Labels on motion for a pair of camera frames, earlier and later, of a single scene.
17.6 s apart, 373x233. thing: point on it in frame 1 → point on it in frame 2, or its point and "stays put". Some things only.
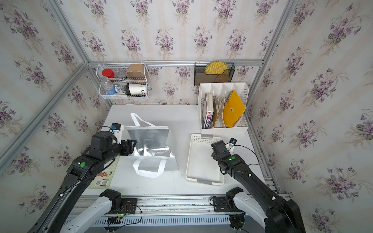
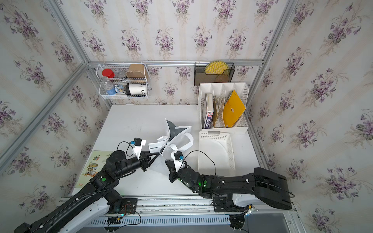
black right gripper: x=213 y=156 → x=173 y=173
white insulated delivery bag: x=153 y=151 → x=178 y=139
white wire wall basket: x=123 y=80 stays put
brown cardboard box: x=136 y=70 stays put
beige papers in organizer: x=218 y=106 stays put
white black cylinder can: x=136 y=89 stays put
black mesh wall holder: x=224 y=76 stays put
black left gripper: x=127 y=146 → x=144 y=161
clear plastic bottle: x=105 y=88 stays put
